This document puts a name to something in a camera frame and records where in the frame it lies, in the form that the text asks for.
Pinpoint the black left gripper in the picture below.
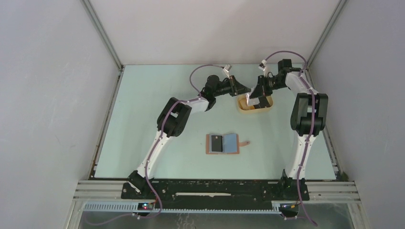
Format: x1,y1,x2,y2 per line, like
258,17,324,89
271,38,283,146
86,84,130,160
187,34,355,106
213,75,251,97

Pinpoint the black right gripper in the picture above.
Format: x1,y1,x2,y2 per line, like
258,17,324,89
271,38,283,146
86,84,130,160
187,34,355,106
251,74,288,99

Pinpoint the white striped credit card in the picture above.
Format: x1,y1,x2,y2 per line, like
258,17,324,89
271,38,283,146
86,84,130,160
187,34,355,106
245,87,260,106

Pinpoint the orange leather card holder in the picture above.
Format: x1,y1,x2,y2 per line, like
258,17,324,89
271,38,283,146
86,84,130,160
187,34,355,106
206,133,250,155

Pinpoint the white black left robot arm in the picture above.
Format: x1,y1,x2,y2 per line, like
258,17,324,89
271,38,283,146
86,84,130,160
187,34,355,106
128,75,251,199

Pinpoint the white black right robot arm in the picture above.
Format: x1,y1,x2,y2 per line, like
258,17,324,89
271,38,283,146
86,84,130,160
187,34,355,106
246,59,329,199

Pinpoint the black gold-lined credit card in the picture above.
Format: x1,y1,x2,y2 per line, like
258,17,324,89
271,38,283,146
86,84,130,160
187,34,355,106
257,96,271,108

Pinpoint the beige oval tray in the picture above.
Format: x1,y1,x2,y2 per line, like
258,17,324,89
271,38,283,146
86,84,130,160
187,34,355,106
237,95,274,115

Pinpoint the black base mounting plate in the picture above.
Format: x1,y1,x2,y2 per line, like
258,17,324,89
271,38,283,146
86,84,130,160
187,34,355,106
121,179,310,210

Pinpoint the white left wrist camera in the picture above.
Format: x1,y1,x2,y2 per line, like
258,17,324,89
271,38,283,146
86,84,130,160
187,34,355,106
222,64,232,78

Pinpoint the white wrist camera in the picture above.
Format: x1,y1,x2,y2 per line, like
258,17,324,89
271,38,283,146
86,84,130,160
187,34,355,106
258,59,270,77
222,64,232,78

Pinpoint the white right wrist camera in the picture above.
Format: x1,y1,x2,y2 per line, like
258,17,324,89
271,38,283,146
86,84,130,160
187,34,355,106
258,59,270,77

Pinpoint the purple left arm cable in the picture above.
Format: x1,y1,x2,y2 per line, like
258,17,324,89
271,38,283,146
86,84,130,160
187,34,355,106
144,64,227,219

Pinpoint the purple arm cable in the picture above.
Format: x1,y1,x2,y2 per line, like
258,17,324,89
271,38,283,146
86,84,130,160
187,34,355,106
264,50,319,228
144,64,227,219

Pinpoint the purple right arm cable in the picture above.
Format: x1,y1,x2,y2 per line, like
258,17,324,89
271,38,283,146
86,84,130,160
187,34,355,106
264,50,319,228

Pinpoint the aluminium frame rail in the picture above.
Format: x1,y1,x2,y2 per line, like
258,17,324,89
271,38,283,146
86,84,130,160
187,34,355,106
80,0,124,72

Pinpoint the white cable duct strip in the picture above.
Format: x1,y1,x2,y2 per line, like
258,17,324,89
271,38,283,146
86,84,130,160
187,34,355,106
83,202,282,214

